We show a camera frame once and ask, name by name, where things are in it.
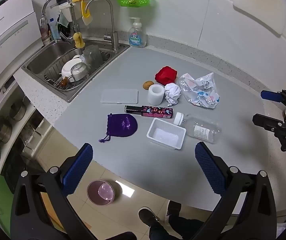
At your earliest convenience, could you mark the dark patterned carton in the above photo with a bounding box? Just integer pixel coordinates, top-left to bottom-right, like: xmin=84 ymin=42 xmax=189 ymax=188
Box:
xmin=124 ymin=105 xmax=174 ymax=118

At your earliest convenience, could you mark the clear plastic bottle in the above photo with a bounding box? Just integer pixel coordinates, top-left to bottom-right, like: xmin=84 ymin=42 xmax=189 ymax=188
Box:
xmin=174 ymin=112 xmax=222 ymax=144

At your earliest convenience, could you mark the white plastic tray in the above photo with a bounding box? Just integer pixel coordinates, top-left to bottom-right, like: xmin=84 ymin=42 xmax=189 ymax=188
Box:
xmin=147 ymin=117 xmax=186 ymax=150

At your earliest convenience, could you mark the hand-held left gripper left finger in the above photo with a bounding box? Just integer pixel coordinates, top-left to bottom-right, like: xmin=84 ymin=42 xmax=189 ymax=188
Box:
xmin=10 ymin=143 xmax=96 ymax=240

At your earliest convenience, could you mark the white paper ball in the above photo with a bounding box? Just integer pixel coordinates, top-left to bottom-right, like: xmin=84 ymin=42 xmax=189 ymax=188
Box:
xmin=164 ymin=83 xmax=181 ymax=106

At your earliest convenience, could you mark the hand soap pump bottle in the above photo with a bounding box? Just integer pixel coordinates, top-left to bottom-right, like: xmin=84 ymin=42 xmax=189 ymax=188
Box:
xmin=128 ymin=17 xmax=147 ymax=48

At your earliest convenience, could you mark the wire dish rack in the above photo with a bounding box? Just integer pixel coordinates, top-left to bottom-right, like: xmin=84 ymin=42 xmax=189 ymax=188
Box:
xmin=43 ymin=50 xmax=112 ymax=92

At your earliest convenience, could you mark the red cloth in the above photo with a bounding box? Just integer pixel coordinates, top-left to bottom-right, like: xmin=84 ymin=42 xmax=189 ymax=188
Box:
xmin=155 ymin=66 xmax=178 ymax=85

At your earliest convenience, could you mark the person's leg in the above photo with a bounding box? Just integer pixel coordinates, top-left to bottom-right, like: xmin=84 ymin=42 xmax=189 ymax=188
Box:
xmin=149 ymin=201 xmax=206 ymax=240

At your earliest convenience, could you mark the pink bottle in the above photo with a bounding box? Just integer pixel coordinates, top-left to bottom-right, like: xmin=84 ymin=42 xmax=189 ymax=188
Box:
xmin=40 ymin=25 xmax=51 ymax=45

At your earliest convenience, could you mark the person's black shoe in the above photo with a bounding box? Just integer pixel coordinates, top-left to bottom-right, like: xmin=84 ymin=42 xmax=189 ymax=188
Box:
xmin=138 ymin=207 xmax=160 ymax=228

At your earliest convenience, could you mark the blue white tube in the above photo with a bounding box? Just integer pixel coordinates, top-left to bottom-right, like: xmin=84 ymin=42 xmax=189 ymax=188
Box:
xmin=49 ymin=17 xmax=60 ymax=40

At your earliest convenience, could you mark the clear plastic container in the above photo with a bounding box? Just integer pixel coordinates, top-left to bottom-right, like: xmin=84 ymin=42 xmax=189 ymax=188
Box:
xmin=83 ymin=44 xmax=103 ymax=67

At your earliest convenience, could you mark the yellow brush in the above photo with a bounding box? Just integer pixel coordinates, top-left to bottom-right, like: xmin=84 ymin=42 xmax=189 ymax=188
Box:
xmin=81 ymin=0 xmax=93 ymax=25

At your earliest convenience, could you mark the white storage box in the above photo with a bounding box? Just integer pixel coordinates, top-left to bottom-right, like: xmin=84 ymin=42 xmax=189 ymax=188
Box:
xmin=32 ymin=129 xmax=46 ymax=145

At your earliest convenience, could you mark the white bowl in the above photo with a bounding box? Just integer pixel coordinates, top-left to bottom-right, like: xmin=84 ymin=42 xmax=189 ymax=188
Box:
xmin=61 ymin=55 xmax=86 ymax=79

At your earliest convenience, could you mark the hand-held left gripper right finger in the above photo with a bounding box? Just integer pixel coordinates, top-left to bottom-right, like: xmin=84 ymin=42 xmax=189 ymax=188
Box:
xmin=193 ymin=142 xmax=278 ymax=240

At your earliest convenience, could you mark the printed white plastic bag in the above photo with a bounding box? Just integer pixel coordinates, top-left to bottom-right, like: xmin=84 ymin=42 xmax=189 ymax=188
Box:
xmin=179 ymin=72 xmax=220 ymax=109

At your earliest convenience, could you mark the steel gooseneck faucet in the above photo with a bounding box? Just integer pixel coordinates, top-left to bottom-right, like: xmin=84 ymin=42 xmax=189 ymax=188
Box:
xmin=84 ymin=0 xmax=120 ymax=52

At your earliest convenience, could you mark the clear plastic box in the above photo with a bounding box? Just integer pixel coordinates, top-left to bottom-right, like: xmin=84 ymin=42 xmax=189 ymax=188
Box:
xmin=100 ymin=89 xmax=139 ymax=104

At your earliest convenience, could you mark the glass cup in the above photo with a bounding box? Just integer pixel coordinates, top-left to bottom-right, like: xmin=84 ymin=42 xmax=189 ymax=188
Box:
xmin=72 ymin=62 xmax=88 ymax=81

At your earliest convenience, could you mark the stainless steel sink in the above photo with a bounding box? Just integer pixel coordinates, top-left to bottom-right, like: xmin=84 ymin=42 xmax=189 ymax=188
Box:
xmin=22 ymin=39 xmax=130 ymax=103

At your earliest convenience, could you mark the steel steamer pot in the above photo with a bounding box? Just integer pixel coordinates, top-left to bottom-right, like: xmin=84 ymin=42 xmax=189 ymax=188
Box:
xmin=0 ymin=122 xmax=12 ymax=144

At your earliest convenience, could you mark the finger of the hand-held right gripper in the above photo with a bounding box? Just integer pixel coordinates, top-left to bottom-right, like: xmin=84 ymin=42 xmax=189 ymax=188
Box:
xmin=252 ymin=114 xmax=286 ymax=139
xmin=261 ymin=89 xmax=286 ymax=110

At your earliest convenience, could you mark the purple drawstring pouch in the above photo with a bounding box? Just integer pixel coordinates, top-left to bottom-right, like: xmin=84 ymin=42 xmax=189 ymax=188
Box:
xmin=98 ymin=113 xmax=138 ymax=143

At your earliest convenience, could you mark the orange floor mat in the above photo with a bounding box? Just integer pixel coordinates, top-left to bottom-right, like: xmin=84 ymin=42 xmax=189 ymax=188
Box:
xmin=39 ymin=190 xmax=66 ymax=230

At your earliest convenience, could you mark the yellow sponge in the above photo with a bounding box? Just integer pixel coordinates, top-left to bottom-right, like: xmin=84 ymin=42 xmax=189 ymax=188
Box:
xmin=73 ymin=32 xmax=85 ymax=48

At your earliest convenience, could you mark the white foam roll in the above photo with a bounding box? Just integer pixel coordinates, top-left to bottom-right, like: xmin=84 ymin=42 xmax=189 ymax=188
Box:
xmin=148 ymin=84 xmax=164 ymax=106

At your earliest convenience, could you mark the pink round bin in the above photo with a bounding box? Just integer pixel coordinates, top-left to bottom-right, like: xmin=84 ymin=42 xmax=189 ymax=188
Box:
xmin=87 ymin=179 xmax=115 ymax=206

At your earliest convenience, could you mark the white shelf unit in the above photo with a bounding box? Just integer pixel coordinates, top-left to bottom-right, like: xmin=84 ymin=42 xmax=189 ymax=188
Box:
xmin=0 ymin=80 xmax=56 ymax=175

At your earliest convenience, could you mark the white countertop dishwasher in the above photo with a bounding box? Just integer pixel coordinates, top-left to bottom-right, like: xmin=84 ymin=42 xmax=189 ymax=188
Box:
xmin=0 ymin=0 xmax=44 ymax=90

